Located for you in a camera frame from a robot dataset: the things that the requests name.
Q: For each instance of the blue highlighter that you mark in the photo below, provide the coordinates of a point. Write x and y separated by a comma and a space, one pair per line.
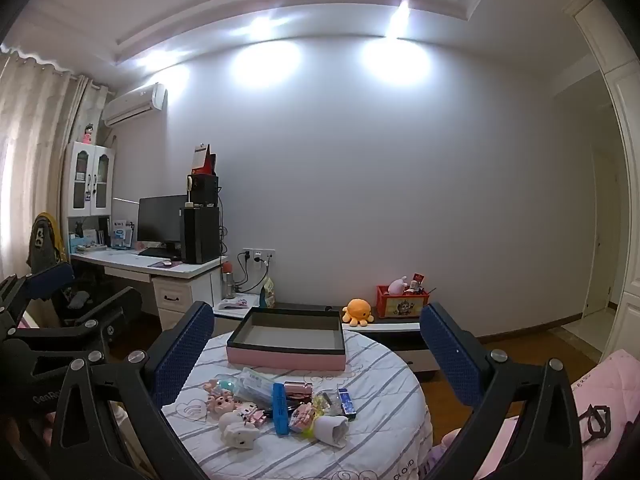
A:
281, 410

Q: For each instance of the white wall power outlet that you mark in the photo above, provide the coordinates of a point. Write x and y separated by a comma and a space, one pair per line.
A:
265, 252

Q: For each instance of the black white low cabinet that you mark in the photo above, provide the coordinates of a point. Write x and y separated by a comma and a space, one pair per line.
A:
400, 340

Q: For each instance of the white air conditioner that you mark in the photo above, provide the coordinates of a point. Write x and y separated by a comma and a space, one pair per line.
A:
135, 105

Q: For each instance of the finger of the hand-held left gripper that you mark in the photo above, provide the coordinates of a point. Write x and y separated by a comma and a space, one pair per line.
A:
50, 280
100, 307

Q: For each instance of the small blue white box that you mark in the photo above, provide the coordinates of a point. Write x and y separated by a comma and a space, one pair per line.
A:
346, 404

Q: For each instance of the white toy figure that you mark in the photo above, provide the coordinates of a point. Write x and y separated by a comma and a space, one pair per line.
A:
235, 430

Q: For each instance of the water bottle with orange lid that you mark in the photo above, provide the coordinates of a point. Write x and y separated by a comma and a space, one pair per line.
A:
228, 282

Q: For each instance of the clear plastic bag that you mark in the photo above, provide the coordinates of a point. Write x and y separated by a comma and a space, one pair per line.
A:
325, 402

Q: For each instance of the rose gold cup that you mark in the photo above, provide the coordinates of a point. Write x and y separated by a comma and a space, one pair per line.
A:
298, 390

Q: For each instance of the white glass-door cabinet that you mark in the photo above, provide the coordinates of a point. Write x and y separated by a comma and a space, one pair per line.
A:
86, 180

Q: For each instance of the pink pig doll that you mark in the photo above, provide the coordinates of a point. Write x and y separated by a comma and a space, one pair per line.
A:
220, 402

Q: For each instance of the pink plush toy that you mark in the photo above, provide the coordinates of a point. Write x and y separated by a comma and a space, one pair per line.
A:
397, 286

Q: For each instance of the white desk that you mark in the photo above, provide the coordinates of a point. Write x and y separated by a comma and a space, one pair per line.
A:
125, 262

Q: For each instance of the black box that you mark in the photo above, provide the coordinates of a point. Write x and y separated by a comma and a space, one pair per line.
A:
205, 190

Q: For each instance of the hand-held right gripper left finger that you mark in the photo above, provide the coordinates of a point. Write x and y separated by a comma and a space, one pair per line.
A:
182, 355

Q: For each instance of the orange octopus plush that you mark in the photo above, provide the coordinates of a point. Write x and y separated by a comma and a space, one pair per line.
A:
357, 310

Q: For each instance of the pink orange brick toy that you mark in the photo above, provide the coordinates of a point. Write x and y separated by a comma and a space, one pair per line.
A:
304, 412

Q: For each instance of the clear plastic case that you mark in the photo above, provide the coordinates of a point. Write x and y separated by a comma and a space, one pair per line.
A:
255, 385

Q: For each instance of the blue white desk box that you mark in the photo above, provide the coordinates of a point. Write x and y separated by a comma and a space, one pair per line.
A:
122, 237

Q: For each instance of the white door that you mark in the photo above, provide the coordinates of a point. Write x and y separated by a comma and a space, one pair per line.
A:
602, 240

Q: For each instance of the snack bag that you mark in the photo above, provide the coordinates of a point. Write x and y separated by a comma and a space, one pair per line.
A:
269, 295

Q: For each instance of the yellow highlighter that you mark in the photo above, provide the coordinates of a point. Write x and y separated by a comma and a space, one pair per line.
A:
311, 430

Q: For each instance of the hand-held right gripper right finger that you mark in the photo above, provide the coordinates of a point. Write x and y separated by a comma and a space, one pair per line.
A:
450, 355

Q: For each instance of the black computer monitor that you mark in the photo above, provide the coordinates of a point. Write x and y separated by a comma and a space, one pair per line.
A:
160, 220

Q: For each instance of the red desk calendar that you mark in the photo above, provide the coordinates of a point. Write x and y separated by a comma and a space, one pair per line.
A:
201, 160

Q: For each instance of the black office chair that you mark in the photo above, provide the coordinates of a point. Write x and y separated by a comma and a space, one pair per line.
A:
75, 300

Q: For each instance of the beige curtain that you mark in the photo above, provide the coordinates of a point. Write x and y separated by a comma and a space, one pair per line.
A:
30, 135

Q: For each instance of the pink quilt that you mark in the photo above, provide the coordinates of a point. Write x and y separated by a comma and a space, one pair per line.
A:
600, 385

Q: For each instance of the black computer tower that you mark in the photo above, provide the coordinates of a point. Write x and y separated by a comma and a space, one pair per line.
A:
200, 235

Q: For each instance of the red storage crate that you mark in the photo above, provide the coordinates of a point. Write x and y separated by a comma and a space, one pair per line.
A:
402, 305

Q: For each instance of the pink storage box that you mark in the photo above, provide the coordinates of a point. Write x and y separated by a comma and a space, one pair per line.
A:
285, 357

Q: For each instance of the pink pouch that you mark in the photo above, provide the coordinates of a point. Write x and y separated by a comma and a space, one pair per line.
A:
235, 304

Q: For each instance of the black keyboard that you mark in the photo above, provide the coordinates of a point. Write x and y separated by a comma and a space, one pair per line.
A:
155, 252

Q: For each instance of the teal silicone brush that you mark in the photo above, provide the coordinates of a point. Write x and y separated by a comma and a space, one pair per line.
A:
227, 386

